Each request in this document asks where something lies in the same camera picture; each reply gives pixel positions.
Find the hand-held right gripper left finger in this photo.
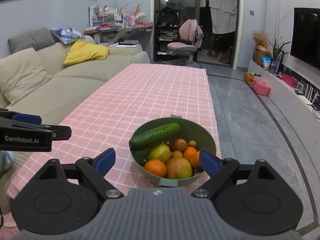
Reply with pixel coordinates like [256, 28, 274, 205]
[39, 148, 125, 199]

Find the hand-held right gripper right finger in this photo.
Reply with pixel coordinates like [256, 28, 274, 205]
[191, 149, 277, 198]

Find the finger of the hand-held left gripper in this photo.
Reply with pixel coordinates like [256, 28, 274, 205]
[0, 118, 72, 141]
[0, 108, 42, 125]

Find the orange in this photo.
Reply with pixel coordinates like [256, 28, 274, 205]
[144, 159, 167, 178]
[171, 138, 188, 152]
[183, 146, 200, 168]

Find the yellow-green pear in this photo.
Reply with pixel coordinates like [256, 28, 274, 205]
[146, 144, 172, 163]
[165, 157, 193, 180]

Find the green colander bowl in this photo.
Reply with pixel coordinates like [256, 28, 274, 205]
[129, 115, 217, 188]

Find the green cucumber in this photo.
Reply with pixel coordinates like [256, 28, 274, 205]
[129, 122, 181, 151]

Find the beige cushion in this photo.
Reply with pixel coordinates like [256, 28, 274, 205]
[0, 47, 53, 106]

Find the beige sofa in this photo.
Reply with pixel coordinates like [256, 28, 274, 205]
[0, 35, 150, 220]

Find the grey checked cushion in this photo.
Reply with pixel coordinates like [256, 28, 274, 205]
[8, 31, 38, 53]
[31, 27, 56, 50]

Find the pink checked tablecloth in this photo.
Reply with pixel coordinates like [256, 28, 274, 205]
[6, 64, 222, 200]

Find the yellow pillow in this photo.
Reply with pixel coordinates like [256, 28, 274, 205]
[63, 40, 110, 66]

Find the pink fluffy rug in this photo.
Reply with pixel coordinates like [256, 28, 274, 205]
[0, 212, 19, 230]

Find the pink box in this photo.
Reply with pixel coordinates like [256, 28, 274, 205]
[252, 77, 270, 96]

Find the blue printed pillow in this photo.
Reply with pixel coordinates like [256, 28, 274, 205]
[51, 26, 83, 45]

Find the grey television console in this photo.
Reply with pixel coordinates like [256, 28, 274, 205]
[247, 60, 320, 160]

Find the flat books pile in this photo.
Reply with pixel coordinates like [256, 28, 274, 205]
[104, 40, 142, 48]

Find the stack of books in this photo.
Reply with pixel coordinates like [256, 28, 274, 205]
[85, 22, 118, 32]

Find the magenta box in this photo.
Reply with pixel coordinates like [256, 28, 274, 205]
[282, 74, 298, 88]

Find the blue snack bag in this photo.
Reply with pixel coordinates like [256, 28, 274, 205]
[261, 56, 272, 70]

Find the white router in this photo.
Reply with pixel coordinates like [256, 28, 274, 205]
[304, 85, 320, 105]

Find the golden vase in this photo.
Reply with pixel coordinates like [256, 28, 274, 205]
[254, 44, 272, 62]

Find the white tilted desk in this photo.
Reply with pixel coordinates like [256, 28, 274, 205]
[85, 26, 153, 45]

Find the white desk organizer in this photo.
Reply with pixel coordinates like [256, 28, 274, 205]
[89, 5, 118, 27]

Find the green potted plant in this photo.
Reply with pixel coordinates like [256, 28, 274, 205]
[269, 37, 292, 63]

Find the pink office chair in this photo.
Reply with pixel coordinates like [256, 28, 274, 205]
[167, 19, 204, 63]

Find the dried pampas grass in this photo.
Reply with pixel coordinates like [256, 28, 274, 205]
[252, 31, 268, 46]

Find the black shelving unit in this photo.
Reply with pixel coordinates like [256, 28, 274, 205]
[156, 6, 180, 60]

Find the pink plush bag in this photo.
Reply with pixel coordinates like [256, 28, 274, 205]
[124, 4, 145, 28]

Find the hanging white towel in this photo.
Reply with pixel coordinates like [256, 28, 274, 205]
[208, 0, 237, 34]

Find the black television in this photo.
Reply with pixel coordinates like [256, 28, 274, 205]
[290, 7, 320, 70]

